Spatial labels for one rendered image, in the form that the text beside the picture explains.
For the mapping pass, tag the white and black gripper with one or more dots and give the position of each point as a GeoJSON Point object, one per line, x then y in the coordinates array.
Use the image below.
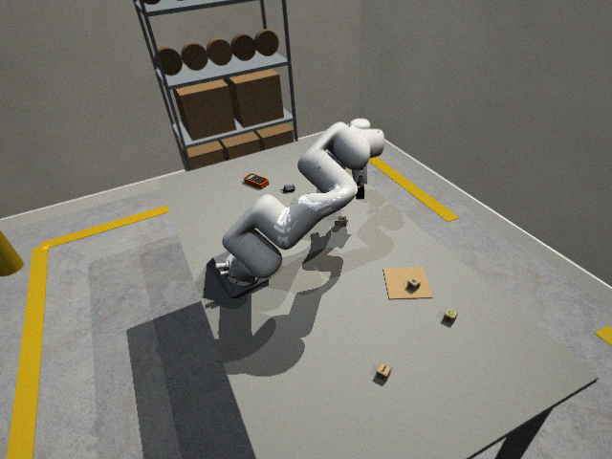
{"type": "Point", "coordinates": [360, 178]}

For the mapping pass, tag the tan flat mat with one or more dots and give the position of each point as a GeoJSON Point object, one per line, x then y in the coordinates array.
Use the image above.
{"type": "Point", "coordinates": [396, 283]}

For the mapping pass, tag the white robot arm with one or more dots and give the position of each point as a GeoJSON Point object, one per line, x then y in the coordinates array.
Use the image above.
{"type": "Point", "coordinates": [252, 255]}

